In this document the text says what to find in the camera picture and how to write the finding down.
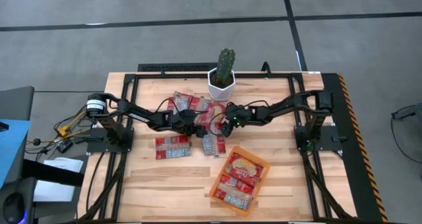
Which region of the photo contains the grey device with blue light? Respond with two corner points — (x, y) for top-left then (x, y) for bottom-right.
(0, 177), (37, 224)

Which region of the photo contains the white paper sheet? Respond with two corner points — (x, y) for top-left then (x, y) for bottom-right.
(32, 157), (84, 202)

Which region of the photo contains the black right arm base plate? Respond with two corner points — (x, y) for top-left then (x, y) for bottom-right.
(293, 125), (344, 152)

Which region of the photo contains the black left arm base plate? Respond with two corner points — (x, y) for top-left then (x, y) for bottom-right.
(86, 127), (135, 154)

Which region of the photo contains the orange translucent plastic basket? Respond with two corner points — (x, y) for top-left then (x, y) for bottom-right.
(209, 146), (271, 217)

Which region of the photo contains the black cable bundle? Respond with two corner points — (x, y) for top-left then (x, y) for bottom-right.
(26, 105), (100, 159)

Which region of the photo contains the red white popcorn bag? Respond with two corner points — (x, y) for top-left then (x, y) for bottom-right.
(191, 97), (215, 126)
(224, 152), (264, 188)
(210, 101), (229, 135)
(201, 131), (227, 157)
(154, 134), (193, 160)
(167, 91), (194, 115)
(214, 175), (255, 211)

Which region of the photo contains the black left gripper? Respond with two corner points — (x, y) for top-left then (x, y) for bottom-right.
(169, 109), (209, 139)

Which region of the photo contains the black floor cable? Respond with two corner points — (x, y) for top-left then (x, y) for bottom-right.
(390, 117), (422, 165)

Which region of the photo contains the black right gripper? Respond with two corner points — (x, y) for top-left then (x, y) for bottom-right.
(220, 102), (253, 138)

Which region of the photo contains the black aluminium rig frame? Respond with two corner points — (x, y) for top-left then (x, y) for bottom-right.
(77, 70), (359, 223)

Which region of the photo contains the black perforated grille strip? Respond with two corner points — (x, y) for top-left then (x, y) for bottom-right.
(137, 63), (218, 72)

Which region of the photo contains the green cactus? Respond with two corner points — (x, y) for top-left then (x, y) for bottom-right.
(216, 47), (237, 85)

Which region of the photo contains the small black box device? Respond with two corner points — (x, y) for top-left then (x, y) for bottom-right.
(56, 140), (73, 154)

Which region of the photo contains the black mat with hazard stripes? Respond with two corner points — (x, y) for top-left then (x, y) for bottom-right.
(321, 72), (390, 223)

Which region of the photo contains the blue board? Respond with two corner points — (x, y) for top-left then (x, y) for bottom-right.
(0, 119), (31, 189)

